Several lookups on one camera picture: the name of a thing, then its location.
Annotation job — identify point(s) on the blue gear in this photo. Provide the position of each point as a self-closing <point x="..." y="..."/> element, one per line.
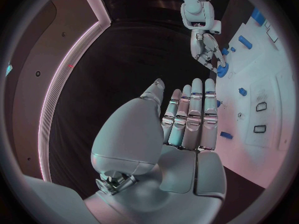
<point x="222" y="70"/>

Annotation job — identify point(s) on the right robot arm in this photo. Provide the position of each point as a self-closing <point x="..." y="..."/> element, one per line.
<point x="198" y="5"/>

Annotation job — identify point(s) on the short blue cylinder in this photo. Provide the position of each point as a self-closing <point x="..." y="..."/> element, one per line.
<point x="226" y="135"/>

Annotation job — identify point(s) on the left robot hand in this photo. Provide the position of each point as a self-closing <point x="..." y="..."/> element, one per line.
<point x="149" y="153"/>

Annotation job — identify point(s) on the blue block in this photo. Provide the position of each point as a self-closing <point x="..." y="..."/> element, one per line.
<point x="258" y="16"/>

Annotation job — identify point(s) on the small blue knob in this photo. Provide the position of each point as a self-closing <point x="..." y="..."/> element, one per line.
<point x="218" y="103"/>

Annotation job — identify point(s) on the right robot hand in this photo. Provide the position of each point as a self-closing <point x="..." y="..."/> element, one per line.
<point x="205" y="46"/>

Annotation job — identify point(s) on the long blue cylinder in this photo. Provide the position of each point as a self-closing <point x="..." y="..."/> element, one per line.
<point x="245" y="42"/>

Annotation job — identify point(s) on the white task board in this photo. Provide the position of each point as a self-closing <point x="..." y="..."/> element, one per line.
<point x="254" y="104"/>

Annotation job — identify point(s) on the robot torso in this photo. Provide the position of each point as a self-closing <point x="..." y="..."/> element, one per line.
<point x="56" y="63"/>

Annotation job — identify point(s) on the blue plug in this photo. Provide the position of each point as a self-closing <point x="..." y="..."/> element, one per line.
<point x="225" y="51"/>

